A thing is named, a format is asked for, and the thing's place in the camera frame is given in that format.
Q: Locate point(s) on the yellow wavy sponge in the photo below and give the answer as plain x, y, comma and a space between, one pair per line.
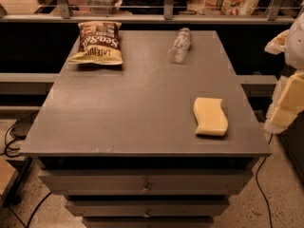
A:
210, 117

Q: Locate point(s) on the brown chip bag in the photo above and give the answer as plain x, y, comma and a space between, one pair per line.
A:
98, 44

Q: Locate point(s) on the metal shelf rail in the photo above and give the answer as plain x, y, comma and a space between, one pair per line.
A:
281, 12

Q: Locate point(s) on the black bag on shelf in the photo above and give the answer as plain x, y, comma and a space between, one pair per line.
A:
151, 6

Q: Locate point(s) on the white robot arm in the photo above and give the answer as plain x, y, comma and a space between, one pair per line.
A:
288, 96

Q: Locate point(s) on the top drawer knob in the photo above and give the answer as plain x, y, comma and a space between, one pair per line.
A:
146, 188

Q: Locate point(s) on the grey drawer cabinet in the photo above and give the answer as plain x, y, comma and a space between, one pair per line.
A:
104, 131

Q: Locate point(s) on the drawer knob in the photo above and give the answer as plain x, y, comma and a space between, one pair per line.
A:
146, 188
146, 215

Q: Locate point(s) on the grey power box on floor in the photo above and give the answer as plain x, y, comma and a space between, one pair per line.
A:
21, 127

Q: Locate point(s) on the clear plastic water bottle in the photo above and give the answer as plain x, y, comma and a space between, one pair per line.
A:
181, 44

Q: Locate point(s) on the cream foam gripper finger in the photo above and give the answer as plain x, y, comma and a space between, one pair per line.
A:
277, 44

